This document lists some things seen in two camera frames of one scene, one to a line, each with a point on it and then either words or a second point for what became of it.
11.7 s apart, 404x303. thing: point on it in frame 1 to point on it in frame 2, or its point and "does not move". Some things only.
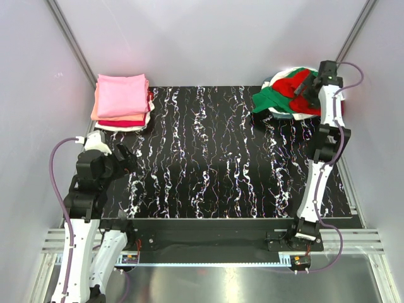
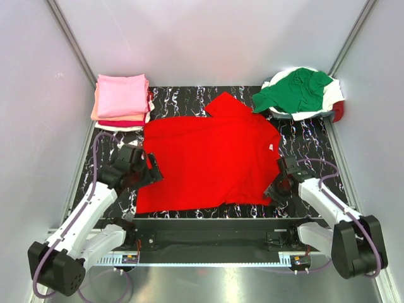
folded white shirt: (125, 129) does not move
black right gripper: (313, 102) to (271, 192)
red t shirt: (286, 86) to (229, 157)
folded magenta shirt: (129, 123) does not move
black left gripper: (129, 163) to (152, 175)
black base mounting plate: (216, 235) does not move
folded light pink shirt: (120, 96) does not move
